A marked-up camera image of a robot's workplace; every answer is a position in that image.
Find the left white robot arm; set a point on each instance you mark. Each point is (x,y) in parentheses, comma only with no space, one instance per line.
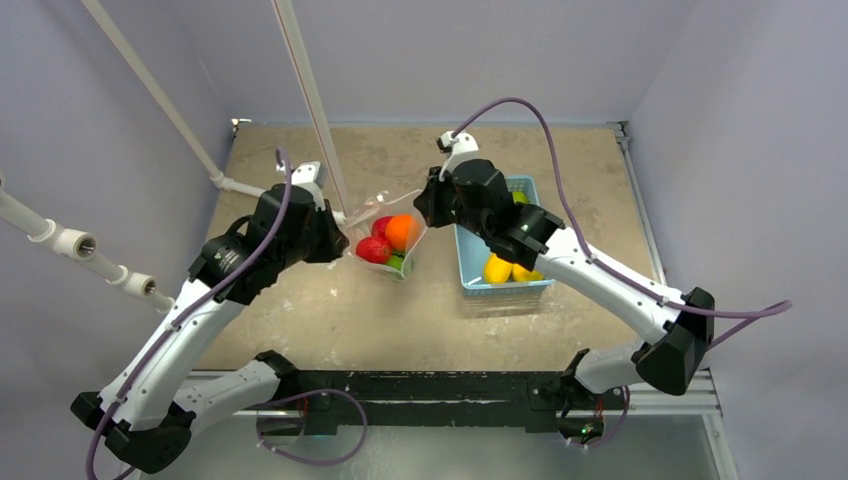
(145,416)

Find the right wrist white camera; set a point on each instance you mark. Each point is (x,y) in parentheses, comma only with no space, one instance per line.
(457,149)

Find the wrist white camera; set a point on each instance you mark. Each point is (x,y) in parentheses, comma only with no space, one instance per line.
(457,149)
(310,176)

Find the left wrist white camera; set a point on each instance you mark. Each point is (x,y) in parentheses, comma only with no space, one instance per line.
(310,176)

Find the clear dotted zip bag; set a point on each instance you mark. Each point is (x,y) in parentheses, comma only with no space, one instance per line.
(357,226)

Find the yellow lemon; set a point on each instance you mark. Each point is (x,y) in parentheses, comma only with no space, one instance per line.
(523,275)

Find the green striped melon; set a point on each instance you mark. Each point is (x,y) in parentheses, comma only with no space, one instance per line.
(395,262)

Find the white pvc pipe frame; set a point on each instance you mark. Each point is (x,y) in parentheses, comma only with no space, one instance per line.
(81,247)

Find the light blue plastic basket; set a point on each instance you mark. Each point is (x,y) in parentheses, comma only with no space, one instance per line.
(481,274)

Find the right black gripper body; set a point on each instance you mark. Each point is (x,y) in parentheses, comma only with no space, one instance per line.
(432,202)

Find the orange fruit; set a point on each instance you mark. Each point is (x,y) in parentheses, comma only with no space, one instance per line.
(403,231)

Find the green pear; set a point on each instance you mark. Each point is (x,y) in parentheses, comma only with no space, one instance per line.
(520,197)

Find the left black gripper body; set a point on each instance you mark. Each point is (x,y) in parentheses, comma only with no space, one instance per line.
(318,244)

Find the yellow mango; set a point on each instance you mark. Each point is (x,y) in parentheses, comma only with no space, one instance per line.
(496,270)

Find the smooth red apple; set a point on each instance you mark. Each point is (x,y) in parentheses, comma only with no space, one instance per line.
(379,226)

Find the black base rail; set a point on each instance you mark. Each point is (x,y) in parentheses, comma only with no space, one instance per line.
(536,401)

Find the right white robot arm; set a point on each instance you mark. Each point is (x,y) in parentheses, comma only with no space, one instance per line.
(671,343)

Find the white vertical pole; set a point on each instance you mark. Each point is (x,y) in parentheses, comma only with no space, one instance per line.
(295,45)

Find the wrinkled red strawberry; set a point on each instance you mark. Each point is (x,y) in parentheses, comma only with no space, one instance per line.
(374,249)

